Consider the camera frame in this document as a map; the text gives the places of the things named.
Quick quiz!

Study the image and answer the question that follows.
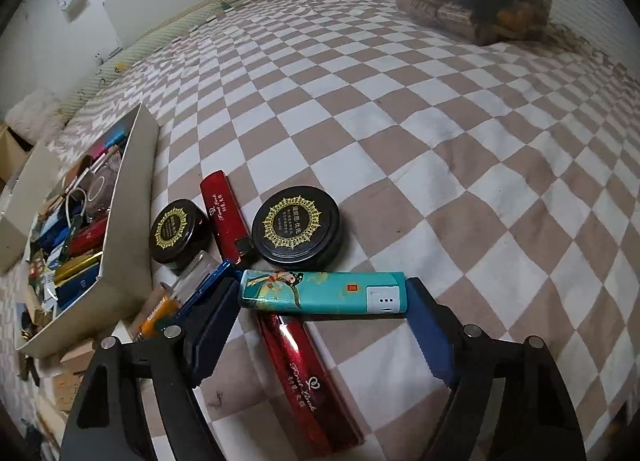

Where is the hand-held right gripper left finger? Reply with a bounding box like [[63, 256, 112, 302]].
[[60, 277, 241, 461]]

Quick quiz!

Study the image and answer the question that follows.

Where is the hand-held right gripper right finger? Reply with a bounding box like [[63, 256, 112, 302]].
[[405, 277, 586, 461]]

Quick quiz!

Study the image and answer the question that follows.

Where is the teal printed lighter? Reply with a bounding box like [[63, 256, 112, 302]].
[[239, 268, 407, 317]]

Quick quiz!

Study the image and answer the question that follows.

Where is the white shallow tray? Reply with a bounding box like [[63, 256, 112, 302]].
[[15, 102, 161, 359]]

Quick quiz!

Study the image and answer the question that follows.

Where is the orange lighter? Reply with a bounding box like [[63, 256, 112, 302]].
[[135, 293, 181, 342]]

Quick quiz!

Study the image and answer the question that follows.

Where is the clear plastic case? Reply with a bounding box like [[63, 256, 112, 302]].
[[172, 250, 221, 297]]

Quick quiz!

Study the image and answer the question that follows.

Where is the long red metallic lighter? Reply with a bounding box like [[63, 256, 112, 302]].
[[256, 313, 365, 457]]

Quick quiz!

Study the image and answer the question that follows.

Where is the small black round tin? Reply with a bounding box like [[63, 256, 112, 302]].
[[149, 199, 212, 272]]

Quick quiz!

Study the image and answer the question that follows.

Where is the large black round tin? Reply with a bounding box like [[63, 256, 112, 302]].
[[251, 187, 345, 272]]

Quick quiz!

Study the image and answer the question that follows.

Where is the flat wooden stick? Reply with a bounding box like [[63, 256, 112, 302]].
[[50, 341, 96, 412]]

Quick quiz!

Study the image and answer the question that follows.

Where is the gold metallic lighter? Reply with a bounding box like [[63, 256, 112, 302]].
[[55, 251, 103, 287]]

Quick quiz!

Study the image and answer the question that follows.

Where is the checkered bed sheet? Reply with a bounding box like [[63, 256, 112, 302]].
[[0, 0, 640, 461]]

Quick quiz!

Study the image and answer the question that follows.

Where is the brown tape roll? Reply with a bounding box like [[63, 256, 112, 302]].
[[85, 161, 123, 212]]

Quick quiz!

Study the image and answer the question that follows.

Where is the cream deep storage box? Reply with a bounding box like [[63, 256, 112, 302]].
[[0, 141, 66, 274]]

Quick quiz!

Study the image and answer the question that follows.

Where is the white fluffy pillow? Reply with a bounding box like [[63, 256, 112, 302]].
[[5, 88, 66, 142]]

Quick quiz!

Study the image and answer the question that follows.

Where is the white cable tie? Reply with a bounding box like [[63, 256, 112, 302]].
[[62, 186, 88, 222]]

